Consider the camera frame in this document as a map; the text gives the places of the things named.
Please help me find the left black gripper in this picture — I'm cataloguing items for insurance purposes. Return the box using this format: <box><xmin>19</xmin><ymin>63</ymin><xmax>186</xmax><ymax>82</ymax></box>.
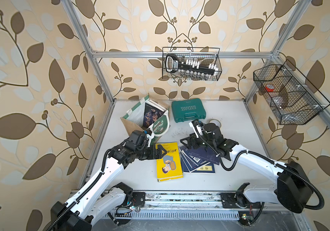
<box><xmin>134</xmin><ymin>144</ymin><xmax>167</xmax><ymax>160</ymax></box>

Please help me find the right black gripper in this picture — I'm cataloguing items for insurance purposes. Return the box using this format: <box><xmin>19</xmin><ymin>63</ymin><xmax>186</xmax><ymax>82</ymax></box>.
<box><xmin>180</xmin><ymin>131</ymin><xmax>216</xmax><ymax>150</ymax></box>

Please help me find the yellow cartoon book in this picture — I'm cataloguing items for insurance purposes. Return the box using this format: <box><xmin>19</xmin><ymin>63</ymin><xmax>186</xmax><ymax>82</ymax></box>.
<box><xmin>156</xmin><ymin>142</ymin><xmax>183</xmax><ymax>182</ymax></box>

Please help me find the dark purple illustrated book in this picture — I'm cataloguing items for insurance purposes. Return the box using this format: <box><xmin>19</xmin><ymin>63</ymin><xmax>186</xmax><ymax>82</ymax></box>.
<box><xmin>142</xmin><ymin>102</ymin><xmax>164</xmax><ymax>128</ymax></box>

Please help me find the tan book black cover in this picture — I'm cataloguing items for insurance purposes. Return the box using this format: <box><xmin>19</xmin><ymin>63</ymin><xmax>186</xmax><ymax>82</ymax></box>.
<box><xmin>148</xmin><ymin>100</ymin><xmax>167</xmax><ymax>112</ymax></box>

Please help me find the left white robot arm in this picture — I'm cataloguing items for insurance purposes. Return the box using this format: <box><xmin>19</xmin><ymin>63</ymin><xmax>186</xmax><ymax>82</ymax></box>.
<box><xmin>47</xmin><ymin>131</ymin><xmax>167</xmax><ymax>231</ymax></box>

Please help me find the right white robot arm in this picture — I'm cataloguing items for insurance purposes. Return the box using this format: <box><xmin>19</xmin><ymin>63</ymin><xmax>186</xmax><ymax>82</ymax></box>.
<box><xmin>180</xmin><ymin>120</ymin><xmax>325</xmax><ymax>213</ymax></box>

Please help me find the top navy blue book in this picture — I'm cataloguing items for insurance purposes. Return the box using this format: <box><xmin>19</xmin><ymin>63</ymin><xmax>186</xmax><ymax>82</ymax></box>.
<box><xmin>185</xmin><ymin>147</ymin><xmax>220</xmax><ymax>165</ymax></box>

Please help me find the navy blue book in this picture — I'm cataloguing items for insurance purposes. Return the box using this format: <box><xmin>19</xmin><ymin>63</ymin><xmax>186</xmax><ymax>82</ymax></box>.
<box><xmin>185</xmin><ymin>147</ymin><xmax>220</xmax><ymax>165</ymax></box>
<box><xmin>179</xmin><ymin>146</ymin><xmax>216</xmax><ymax>174</ymax></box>

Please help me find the bottom navy blue book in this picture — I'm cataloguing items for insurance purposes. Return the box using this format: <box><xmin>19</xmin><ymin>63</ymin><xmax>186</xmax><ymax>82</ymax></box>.
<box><xmin>179</xmin><ymin>146</ymin><xmax>216</xmax><ymax>174</ymax></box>

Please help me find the green plastic tool case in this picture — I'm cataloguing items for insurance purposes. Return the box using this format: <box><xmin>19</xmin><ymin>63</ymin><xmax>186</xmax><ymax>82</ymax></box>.
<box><xmin>171</xmin><ymin>98</ymin><xmax>206</xmax><ymax>123</ymax></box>

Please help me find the yellow tape roll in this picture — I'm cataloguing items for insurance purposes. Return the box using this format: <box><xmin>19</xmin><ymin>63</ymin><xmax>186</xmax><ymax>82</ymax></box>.
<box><xmin>209</xmin><ymin>119</ymin><xmax>222</xmax><ymax>128</ymax></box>

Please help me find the black socket set holder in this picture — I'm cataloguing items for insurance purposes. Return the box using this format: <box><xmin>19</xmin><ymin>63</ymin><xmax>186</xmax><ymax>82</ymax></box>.
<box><xmin>165</xmin><ymin>54</ymin><xmax>219</xmax><ymax>76</ymax></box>

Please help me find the red tape roll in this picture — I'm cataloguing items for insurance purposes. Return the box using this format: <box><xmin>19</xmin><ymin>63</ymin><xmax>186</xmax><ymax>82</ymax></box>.
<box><xmin>265</xmin><ymin>84</ymin><xmax>276</xmax><ymax>92</ymax></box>

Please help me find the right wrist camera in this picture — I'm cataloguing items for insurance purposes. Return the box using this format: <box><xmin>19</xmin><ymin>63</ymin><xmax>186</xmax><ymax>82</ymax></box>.
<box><xmin>189</xmin><ymin>119</ymin><xmax>204</xmax><ymax>138</ymax></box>

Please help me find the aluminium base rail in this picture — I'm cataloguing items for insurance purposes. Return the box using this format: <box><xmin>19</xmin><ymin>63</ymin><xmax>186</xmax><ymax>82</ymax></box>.
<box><xmin>64</xmin><ymin>190</ymin><xmax>304</xmax><ymax>221</ymax></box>

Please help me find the back black wire basket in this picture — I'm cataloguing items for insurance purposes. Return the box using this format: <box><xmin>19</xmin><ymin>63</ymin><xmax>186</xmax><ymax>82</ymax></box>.
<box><xmin>162</xmin><ymin>46</ymin><xmax>222</xmax><ymax>81</ymax></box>

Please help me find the side black wire basket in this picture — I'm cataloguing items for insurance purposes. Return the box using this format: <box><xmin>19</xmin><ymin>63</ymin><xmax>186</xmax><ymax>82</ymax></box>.
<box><xmin>253</xmin><ymin>60</ymin><xmax>330</xmax><ymax>125</ymax></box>

